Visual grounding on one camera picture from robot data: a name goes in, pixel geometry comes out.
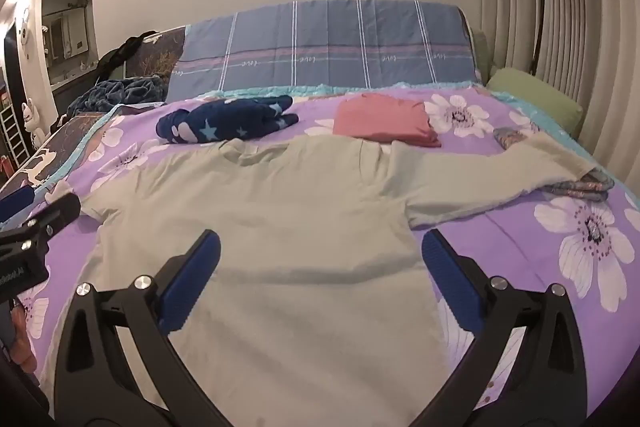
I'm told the folded pink garment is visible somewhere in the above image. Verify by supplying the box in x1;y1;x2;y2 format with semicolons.
332;93;443;148

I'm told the dark brown printed pillow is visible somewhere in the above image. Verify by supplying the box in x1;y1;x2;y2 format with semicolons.
122;27;188;102

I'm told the person's left hand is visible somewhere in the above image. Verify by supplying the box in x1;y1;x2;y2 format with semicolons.
9;301;39;374

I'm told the beige long-sleeve shirt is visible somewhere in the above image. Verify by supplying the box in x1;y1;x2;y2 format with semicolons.
37;139;598;427

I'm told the dark blue knit blanket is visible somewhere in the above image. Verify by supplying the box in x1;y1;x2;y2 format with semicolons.
67;76;166;118

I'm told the white wall ornament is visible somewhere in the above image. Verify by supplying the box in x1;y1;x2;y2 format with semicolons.
17;7;33;55

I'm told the white ladder rack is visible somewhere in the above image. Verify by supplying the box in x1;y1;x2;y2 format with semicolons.
0;99;26;168

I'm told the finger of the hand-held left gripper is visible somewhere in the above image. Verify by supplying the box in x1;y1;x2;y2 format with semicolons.
0;186;37;224
22;193;82;240

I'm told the navy star-print garment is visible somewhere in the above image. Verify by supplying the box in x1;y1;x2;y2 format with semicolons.
156;95;300;144

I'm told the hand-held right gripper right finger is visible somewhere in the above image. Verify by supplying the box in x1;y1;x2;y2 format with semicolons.
400;228;588;427

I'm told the white cat figurine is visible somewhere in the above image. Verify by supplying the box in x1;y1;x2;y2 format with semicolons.
21;97;43;148

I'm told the dark printed quilt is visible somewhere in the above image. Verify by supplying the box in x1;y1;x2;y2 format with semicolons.
0;109;126;202

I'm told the white pleated curtain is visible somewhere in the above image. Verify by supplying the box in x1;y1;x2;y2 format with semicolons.
472;0;640;212

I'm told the black garment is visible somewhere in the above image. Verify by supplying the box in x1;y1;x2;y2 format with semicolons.
95;32;161;80

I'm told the purple floral bedsheet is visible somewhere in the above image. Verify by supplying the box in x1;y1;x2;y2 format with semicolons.
0;84;640;427

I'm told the multicoloured patterned cloth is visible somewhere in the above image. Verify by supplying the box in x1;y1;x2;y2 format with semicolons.
492;126;615;204

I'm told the green pillow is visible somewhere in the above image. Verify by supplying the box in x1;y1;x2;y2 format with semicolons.
486;67;585;138

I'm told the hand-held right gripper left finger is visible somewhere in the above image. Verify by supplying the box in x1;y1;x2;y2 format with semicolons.
52;229;231;427

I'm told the blue plaid quilt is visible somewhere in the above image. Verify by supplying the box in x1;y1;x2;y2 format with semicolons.
165;0;485;104

